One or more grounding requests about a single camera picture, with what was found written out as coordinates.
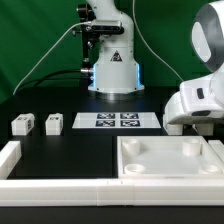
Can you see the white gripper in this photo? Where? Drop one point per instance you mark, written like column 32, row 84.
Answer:
column 193, row 103

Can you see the white square tabletop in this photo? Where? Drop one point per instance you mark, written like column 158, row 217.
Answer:
column 148, row 157

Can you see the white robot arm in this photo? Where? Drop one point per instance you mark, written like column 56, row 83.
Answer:
column 116, row 73

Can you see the white obstacle fence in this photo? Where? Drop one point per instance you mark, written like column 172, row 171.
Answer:
column 106, row 192

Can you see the white fiducial marker sheet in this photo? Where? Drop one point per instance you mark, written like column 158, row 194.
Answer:
column 124, row 120

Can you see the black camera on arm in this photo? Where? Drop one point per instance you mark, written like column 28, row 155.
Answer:
column 105, row 27

